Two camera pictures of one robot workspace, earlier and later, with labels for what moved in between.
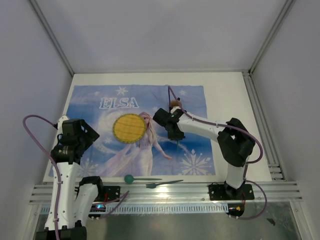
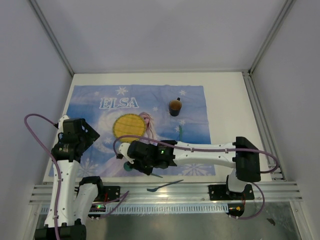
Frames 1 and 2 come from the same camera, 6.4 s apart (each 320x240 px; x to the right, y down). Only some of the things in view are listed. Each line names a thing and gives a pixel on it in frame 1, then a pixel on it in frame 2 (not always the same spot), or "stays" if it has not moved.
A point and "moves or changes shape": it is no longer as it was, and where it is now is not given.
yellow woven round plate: [129, 128] stays
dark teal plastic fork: [154, 185] moves or changes shape
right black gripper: [178, 137] → [148, 170]
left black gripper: [91, 135] stays
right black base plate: [224, 192] stays
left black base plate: [113, 192] stays
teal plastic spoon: [129, 179] → [127, 167]
